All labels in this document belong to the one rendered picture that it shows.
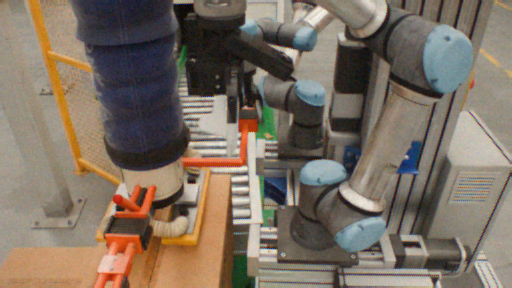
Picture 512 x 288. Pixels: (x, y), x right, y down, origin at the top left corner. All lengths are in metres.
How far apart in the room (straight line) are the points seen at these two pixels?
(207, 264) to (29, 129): 1.68
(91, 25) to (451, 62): 0.72
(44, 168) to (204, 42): 2.23
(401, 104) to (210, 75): 0.41
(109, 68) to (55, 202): 2.05
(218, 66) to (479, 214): 1.02
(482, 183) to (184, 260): 0.91
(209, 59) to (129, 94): 0.38
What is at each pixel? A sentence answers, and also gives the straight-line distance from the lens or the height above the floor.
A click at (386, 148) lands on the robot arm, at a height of 1.42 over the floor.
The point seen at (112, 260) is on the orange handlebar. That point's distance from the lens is 0.93.
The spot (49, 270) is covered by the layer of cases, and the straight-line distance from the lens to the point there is 1.90.
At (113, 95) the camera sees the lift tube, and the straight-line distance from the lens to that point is 0.97.
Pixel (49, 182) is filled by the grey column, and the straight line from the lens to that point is 2.81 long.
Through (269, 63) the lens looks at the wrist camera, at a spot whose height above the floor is 1.65.
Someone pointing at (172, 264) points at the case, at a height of 0.94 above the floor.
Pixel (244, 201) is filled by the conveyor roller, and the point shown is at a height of 0.54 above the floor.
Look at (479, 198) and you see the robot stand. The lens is 1.34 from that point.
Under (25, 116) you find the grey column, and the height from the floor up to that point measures 0.81.
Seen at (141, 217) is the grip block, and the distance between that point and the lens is 1.01.
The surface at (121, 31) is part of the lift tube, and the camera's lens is 0.89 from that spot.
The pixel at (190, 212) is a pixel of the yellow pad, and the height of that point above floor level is 1.08.
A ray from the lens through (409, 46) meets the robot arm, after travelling 0.82.
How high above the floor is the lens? 1.87
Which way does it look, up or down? 34 degrees down
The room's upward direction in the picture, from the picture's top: straight up
